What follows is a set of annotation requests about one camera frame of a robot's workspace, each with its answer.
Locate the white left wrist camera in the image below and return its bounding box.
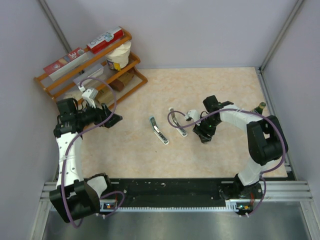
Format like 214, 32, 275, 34
78, 85, 98, 109

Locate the dark brown box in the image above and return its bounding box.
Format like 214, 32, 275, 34
109, 72, 134, 92

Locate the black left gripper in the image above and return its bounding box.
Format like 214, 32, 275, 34
74, 99, 122, 128

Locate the grey slotted cable duct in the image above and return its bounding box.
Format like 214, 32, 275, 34
49, 199, 253, 213

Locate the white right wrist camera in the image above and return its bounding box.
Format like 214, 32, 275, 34
185, 109, 201, 122

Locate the green glass bottle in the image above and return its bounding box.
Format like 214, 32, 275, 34
251, 102, 267, 115

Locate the white staple box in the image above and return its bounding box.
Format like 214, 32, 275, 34
168, 107, 188, 137

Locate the light blue stapler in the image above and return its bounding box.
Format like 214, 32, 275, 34
149, 116, 169, 145

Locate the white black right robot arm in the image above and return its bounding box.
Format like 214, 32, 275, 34
186, 95, 289, 200

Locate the orange wooden shelf rack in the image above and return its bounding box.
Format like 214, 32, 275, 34
34, 28, 148, 102

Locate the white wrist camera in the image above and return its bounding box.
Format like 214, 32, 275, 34
78, 85, 98, 109
185, 109, 201, 122

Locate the brown cardboard box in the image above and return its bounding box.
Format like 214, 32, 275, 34
96, 87, 116, 105

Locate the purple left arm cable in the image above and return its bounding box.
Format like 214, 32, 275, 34
61, 77, 126, 229

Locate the silver foil box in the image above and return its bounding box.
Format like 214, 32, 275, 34
73, 63, 104, 86

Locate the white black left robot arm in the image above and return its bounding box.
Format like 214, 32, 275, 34
49, 98, 123, 223

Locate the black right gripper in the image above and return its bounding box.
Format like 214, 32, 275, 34
193, 115, 222, 143

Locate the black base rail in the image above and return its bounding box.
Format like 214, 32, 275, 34
99, 177, 266, 208

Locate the red white wrap box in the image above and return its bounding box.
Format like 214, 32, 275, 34
43, 47, 89, 81

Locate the red white foil box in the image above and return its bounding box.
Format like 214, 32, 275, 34
86, 27, 124, 54

